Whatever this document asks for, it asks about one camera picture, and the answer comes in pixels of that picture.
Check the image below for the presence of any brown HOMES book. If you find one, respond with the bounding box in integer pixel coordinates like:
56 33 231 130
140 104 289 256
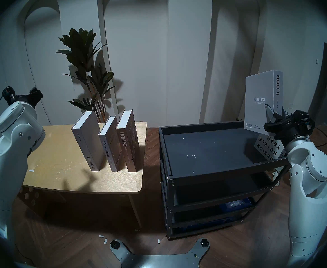
116 110 141 172

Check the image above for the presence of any large grey SPECIAL ISSUE book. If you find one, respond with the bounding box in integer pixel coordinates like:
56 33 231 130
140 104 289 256
71 111 107 172

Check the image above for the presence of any blue plastic bin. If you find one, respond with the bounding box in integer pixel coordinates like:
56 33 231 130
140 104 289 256
177 217 236 232

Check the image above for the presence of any dark grey door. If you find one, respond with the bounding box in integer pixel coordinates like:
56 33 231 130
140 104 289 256
306 39 327 127

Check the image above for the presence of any grey Discontent book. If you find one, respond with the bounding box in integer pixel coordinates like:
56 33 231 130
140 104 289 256
98 116 125 172

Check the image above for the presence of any light wooden display table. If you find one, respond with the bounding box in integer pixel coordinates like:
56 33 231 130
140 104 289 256
21 121 147 229

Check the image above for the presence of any silver book small black lettering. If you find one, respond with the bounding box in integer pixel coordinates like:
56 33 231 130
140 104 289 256
254 132 288 161

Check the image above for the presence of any grey iaura book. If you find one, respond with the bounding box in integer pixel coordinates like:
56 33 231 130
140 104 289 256
244 70 283 130

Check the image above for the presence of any blue bin with clear bag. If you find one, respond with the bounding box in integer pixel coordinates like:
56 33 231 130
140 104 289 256
219 197 253 212

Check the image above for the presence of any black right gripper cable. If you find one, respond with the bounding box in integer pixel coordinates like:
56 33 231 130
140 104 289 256
309 125 327 147

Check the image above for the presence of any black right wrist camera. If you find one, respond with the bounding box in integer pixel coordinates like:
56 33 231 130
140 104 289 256
292 110 310 123

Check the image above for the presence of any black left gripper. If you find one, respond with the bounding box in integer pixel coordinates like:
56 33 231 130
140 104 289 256
15 87 43 109

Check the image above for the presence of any grey metal robot base plate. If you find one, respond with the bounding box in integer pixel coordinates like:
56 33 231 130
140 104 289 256
110 238 210 268

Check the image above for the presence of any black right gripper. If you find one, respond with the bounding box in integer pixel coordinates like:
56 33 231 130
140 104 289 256
264 104 315 144

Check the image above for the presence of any tall green potted plant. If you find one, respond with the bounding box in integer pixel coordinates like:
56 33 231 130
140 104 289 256
55 28 116 123

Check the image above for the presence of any black metal shelf cart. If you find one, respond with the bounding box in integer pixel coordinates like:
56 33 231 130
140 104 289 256
159 119 298 240

